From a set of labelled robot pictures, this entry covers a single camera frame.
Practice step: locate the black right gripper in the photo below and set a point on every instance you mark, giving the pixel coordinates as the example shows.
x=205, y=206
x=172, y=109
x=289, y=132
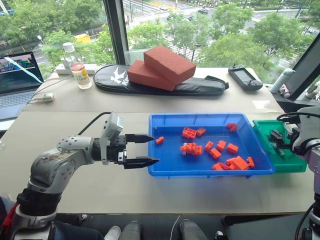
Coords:
x=293, y=135

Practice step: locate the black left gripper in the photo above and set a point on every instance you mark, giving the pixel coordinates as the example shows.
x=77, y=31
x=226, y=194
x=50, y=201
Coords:
x=116, y=145

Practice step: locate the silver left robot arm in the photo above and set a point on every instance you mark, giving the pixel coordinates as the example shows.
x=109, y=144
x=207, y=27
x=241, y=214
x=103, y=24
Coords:
x=55, y=165

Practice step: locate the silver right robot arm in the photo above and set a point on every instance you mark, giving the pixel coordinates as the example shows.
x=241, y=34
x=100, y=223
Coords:
x=313, y=162

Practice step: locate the green plastic bin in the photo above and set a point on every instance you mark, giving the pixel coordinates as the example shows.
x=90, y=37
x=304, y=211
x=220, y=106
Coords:
x=265, y=130

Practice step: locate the blue plastic bin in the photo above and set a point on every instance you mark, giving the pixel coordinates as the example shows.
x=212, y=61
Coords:
x=170, y=160

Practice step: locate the small orange toy brick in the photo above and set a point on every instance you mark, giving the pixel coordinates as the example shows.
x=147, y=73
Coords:
x=198, y=149
x=250, y=162
x=221, y=145
x=215, y=153
x=209, y=146
x=232, y=148
x=201, y=131
x=160, y=140

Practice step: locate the wide orange toy brick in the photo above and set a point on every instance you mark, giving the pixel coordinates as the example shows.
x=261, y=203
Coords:
x=188, y=132
x=190, y=147
x=238, y=162
x=220, y=166

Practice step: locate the white thermos bottle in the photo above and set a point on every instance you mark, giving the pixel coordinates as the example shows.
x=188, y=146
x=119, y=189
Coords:
x=281, y=81

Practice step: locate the black handheld game console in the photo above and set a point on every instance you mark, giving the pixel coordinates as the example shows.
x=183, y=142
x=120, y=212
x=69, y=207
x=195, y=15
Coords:
x=246, y=77

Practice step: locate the red foam brick block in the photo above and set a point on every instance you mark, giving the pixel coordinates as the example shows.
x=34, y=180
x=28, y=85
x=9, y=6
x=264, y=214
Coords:
x=170, y=63
x=145, y=75

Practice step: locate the dark rounded shape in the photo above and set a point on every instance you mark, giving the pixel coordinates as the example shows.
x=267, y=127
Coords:
x=131, y=231
x=189, y=230

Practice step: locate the black racket bag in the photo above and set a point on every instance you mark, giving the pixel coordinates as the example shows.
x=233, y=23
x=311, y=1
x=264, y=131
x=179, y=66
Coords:
x=195, y=87

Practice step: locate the white shoe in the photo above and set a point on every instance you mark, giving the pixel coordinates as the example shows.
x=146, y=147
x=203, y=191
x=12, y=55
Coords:
x=113, y=233

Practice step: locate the clear plastic water bottle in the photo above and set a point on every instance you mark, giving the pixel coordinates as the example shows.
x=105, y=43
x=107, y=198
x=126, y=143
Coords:
x=80, y=72

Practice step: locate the white power strip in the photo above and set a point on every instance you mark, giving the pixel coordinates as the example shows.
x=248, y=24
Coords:
x=62, y=69

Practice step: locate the open grey laptop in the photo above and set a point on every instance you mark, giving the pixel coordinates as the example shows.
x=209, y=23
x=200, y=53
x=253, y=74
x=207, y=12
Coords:
x=17, y=80

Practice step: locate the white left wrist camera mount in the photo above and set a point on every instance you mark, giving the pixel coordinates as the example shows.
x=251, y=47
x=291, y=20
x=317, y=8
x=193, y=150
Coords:
x=112, y=130

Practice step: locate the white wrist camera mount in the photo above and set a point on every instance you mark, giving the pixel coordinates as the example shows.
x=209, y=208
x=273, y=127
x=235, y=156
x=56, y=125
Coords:
x=308, y=122
x=112, y=130

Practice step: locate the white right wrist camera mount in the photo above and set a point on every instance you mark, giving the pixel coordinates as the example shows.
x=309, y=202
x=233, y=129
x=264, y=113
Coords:
x=308, y=122

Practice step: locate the black window frame pillar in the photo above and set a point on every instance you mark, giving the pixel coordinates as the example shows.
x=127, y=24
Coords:
x=116, y=30

